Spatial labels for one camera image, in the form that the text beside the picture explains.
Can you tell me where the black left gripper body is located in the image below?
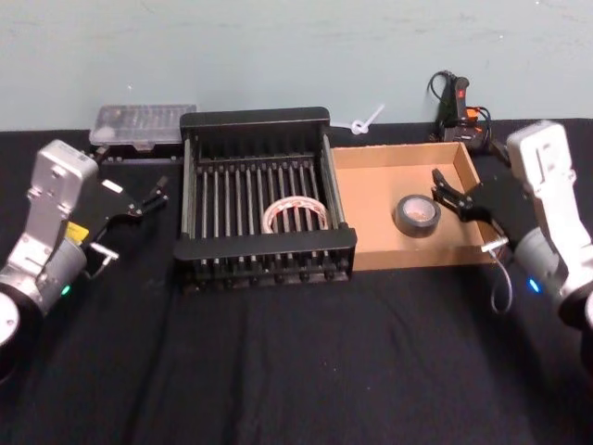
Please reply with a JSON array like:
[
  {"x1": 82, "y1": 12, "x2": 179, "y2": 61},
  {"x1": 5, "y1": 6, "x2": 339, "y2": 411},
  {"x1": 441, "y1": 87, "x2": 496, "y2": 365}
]
[{"x1": 62, "y1": 173, "x2": 145, "y2": 251}]

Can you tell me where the white tape roll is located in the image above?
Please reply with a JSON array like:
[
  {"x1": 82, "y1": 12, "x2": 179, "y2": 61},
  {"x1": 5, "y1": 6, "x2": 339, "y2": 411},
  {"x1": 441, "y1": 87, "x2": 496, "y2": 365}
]
[{"x1": 262, "y1": 197, "x2": 331, "y2": 235}]

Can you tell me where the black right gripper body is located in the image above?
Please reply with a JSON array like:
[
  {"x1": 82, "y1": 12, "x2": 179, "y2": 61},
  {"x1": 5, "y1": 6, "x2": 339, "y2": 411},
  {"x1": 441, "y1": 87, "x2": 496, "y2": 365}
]
[{"x1": 461, "y1": 173, "x2": 539, "y2": 245}]

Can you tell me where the clear plastic case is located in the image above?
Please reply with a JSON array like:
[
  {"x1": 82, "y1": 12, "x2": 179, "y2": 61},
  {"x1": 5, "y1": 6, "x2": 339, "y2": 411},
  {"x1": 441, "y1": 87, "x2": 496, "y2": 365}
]
[{"x1": 87, "y1": 104, "x2": 198, "y2": 152}]

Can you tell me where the thin dark right gripper cable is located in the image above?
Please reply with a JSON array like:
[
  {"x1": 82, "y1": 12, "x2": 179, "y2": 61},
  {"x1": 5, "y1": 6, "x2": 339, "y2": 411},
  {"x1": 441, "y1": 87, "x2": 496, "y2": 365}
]
[{"x1": 480, "y1": 235, "x2": 513, "y2": 315}]

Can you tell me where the plain pale wall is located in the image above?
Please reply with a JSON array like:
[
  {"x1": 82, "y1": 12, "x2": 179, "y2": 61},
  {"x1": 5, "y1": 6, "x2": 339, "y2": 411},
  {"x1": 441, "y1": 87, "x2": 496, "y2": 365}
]
[{"x1": 0, "y1": 0, "x2": 593, "y2": 135}]

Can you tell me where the black rack with steel bars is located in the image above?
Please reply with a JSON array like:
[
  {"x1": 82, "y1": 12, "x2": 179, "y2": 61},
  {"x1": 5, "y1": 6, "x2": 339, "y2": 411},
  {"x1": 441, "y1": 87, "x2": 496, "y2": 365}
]
[{"x1": 173, "y1": 106, "x2": 359, "y2": 294}]

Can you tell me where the black table cloth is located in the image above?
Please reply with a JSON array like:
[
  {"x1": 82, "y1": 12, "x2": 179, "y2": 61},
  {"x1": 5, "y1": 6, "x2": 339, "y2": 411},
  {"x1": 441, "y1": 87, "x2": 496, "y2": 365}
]
[{"x1": 0, "y1": 118, "x2": 593, "y2": 445}]

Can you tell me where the shallow brown cardboard tray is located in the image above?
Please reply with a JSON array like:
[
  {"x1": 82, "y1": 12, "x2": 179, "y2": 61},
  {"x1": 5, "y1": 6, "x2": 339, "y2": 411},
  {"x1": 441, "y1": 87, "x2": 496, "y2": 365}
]
[{"x1": 331, "y1": 141, "x2": 504, "y2": 273}]

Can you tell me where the silver tape roll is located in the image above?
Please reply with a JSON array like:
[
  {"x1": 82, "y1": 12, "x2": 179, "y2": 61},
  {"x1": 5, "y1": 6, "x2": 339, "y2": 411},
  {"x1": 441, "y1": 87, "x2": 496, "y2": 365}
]
[{"x1": 393, "y1": 194, "x2": 442, "y2": 240}]

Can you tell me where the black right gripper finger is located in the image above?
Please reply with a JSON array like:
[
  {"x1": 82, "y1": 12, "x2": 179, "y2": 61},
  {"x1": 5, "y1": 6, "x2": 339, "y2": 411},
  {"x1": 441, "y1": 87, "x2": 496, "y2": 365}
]
[
  {"x1": 430, "y1": 168, "x2": 467, "y2": 201},
  {"x1": 429, "y1": 186, "x2": 469, "y2": 220}
]

